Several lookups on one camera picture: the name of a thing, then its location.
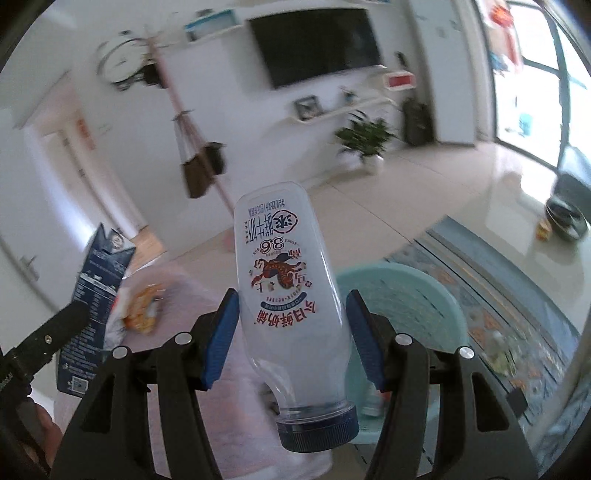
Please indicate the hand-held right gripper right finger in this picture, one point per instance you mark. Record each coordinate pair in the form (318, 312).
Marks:
(364, 344)

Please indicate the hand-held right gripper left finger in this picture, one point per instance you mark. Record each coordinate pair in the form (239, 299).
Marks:
(220, 344)

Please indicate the potted green plant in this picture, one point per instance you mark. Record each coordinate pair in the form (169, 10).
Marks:
(364, 138)

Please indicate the white standing air conditioner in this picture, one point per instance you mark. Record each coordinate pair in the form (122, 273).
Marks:
(450, 69)

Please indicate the red knot decoration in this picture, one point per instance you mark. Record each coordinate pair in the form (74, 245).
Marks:
(501, 14)

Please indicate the pink coat rack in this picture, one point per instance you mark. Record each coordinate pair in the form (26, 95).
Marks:
(184, 120)

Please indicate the orange snack packet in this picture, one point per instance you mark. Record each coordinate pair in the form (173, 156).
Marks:
(144, 310)

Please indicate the dark guitar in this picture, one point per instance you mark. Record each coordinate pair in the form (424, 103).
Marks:
(418, 123)

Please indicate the red open cube shelf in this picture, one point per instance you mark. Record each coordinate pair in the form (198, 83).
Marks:
(399, 81)

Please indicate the teal bucket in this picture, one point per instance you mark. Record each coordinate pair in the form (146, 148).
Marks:
(524, 123)

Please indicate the blue box wall shelf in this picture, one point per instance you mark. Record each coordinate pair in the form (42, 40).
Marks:
(207, 25)

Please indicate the brown tote bag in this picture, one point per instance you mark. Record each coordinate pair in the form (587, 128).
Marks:
(194, 177)

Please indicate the butterfly picture frame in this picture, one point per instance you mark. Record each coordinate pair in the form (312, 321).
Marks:
(308, 108)

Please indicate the teal plastic basket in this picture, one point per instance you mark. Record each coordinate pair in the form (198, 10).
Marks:
(415, 297)

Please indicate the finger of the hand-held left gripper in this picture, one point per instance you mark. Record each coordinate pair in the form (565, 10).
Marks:
(51, 337)

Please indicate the small orange box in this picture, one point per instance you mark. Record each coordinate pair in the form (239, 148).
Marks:
(543, 230)

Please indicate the white curved floating shelf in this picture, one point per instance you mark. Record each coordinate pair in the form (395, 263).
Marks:
(341, 110)

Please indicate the dark metal bowl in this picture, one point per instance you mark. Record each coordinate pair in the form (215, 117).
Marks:
(565, 221)

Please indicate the clear plastic milk bottle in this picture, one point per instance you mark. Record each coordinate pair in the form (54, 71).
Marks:
(288, 332)

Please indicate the glass coffee table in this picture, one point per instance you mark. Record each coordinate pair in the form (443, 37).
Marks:
(508, 207)

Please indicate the wall-mounted black television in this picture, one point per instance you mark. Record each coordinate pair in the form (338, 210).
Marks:
(318, 44)

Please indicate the panda wall clock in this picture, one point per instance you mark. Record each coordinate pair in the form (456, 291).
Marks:
(120, 57)

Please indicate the blue patterned rug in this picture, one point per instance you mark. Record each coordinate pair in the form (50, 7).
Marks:
(498, 295)

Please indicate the pink patterned table cloth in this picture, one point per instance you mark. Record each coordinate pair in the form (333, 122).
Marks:
(184, 295)

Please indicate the dark blue drink carton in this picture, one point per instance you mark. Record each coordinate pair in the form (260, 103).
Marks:
(94, 277)

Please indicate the person's left hand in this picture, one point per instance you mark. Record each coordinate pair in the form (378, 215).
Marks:
(50, 436)

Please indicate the black router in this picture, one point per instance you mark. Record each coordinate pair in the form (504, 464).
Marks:
(400, 61)

